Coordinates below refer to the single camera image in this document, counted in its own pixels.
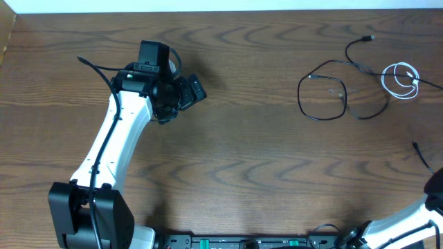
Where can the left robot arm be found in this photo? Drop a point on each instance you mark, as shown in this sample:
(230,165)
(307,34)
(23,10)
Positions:
(89,211)

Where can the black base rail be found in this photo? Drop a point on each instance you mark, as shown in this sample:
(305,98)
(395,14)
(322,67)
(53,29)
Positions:
(315,239)

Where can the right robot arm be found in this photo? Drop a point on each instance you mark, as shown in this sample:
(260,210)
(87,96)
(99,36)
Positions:
(417,222)

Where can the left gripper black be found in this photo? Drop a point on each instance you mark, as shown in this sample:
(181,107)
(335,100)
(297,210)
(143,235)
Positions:
(190,97)

